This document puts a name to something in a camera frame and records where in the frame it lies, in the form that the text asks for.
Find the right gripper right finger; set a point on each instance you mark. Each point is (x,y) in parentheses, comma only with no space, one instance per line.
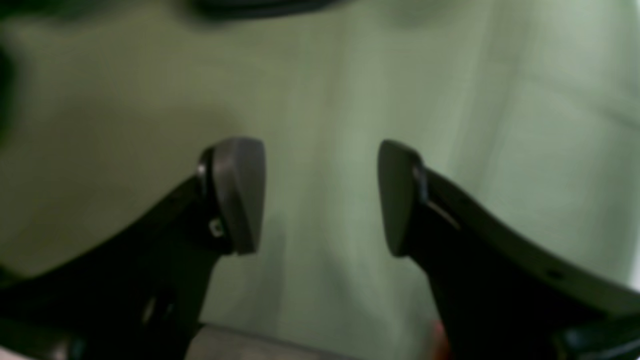
(499,296)

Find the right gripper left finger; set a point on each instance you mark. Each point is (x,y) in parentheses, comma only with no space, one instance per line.
(139,295)

